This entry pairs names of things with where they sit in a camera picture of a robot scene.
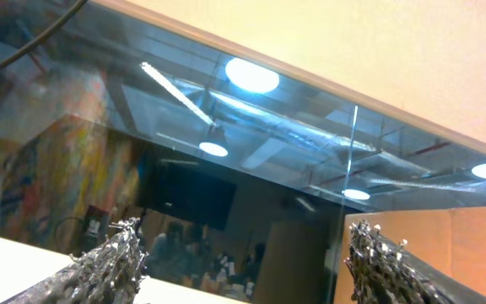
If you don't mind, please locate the dark wall screen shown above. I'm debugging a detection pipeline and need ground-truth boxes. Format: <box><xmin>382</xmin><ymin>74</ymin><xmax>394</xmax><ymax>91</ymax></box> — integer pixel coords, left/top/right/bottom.
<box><xmin>136</xmin><ymin>162</ymin><xmax>236</xmax><ymax>230</ymax></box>

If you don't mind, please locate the cardboard box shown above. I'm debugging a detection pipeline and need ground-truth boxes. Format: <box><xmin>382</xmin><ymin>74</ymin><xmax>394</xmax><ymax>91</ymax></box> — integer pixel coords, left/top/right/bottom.
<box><xmin>333</xmin><ymin>207</ymin><xmax>486</xmax><ymax>304</ymax></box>

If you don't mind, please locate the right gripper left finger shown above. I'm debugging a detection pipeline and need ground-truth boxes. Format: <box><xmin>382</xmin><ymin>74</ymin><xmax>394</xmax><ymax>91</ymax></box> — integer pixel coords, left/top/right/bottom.
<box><xmin>4</xmin><ymin>217</ymin><xmax>147</xmax><ymax>304</ymax></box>

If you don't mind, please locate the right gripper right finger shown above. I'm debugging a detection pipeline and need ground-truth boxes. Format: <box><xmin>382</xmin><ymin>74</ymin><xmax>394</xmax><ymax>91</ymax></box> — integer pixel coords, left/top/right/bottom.
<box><xmin>344</xmin><ymin>220</ymin><xmax>486</xmax><ymax>304</ymax></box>

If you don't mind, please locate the long strip ceiling light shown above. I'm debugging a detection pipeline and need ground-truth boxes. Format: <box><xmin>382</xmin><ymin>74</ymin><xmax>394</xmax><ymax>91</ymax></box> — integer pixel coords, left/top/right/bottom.
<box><xmin>140</xmin><ymin>62</ymin><xmax>215</xmax><ymax>126</ymax></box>

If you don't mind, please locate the right camera black cable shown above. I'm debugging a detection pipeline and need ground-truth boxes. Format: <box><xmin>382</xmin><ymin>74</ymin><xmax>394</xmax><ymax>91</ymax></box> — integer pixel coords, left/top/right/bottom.
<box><xmin>0</xmin><ymin>0</ymin><xmax>90</xmax><ymax>84</ymax></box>

